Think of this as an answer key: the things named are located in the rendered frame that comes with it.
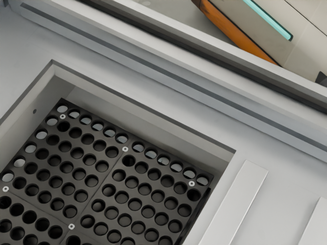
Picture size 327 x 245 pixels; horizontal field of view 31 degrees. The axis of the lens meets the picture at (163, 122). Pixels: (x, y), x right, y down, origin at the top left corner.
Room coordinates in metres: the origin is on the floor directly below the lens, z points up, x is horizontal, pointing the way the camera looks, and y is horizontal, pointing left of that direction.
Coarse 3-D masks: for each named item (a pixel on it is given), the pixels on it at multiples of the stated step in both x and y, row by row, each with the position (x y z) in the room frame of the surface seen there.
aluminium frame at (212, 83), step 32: (0, 0) 0.41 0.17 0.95; (32, 0) 0.39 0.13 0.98; (64, 0) 0.38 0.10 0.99; (64, 32) 0.37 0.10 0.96; (96, 32) 0.35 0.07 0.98; (128, 32) 0.35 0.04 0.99; (160, 32) 0.34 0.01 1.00; (128, 64) 0.34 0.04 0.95; (160, 64) 0.32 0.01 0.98; (192, 64) 0.31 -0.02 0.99; (224, 64) 0.31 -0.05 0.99; (192, 96) 0.31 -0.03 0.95; (224, 96) 0.29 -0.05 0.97; (256, 96) 0.28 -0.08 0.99; (288, 96) 0.29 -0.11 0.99; (256, 128) 0.28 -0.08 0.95; (288, 128) 0.27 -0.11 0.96; (320, 128) 0.26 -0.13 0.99
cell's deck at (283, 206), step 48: (0, 48) 0.35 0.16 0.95; (48, 48) 0.36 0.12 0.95; (0, 96) 0.30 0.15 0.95; (144, 96) 0.31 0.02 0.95; (240, 144) 0.26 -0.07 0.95; (288, 144) 0.27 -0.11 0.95; (288, 192) 0.22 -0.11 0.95; (192, 240) 0.17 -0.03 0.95; (240, 240) 0.17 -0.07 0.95; (288, 240) 0.17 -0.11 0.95
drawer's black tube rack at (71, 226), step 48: (48, 144) 0.27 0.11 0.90; (96, 144) 0.29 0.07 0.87; (0, 192) 0.22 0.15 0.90; (48, 192) 0.22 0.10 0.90; (96, 192) 0.23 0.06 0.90; (144, 192) 0.24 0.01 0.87; (192, 192) 0.24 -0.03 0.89; (0, 240) 0.18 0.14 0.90; (48, 240) 0.18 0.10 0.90; (96, 240) 0.18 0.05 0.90; (144, 240) 0.18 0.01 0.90
